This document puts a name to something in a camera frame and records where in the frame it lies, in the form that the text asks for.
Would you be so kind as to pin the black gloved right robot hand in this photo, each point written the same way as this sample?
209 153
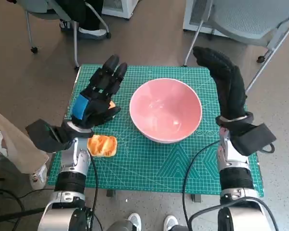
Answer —
231 91

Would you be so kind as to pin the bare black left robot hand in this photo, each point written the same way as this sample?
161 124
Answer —
96 101

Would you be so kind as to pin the round toy bread bun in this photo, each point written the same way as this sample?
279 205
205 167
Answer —
112 104

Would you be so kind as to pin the braided toy bread loaf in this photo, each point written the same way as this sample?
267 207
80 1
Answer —
102 145

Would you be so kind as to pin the pink bowl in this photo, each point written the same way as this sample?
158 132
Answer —
163 108

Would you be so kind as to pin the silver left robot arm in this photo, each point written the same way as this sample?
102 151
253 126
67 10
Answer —
74 158

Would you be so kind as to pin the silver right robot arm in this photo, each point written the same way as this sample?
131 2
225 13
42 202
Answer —
233 178

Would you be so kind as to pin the grey mesh office chair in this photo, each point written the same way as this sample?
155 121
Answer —
243 16

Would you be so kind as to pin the green cutting mat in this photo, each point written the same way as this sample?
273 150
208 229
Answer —
147 163

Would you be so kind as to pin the person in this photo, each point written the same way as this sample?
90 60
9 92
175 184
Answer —
89 14
135 220
14 144

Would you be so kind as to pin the black table clamp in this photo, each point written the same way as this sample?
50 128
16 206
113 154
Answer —
110 193
196 198

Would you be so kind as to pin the black stand bar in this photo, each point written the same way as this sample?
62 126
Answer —
14 214

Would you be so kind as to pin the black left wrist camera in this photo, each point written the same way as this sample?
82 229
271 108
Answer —
43 137

